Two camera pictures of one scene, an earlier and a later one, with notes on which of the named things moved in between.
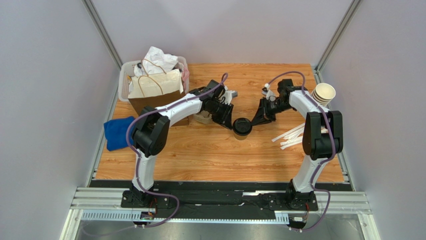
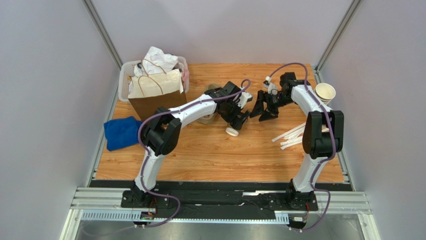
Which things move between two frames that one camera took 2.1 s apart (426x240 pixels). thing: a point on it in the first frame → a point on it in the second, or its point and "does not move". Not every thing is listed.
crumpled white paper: [155, 62] does not move
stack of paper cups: [323, 93] does not move
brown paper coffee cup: [240, 137] → [232, 131]
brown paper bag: [155, 90] does not move
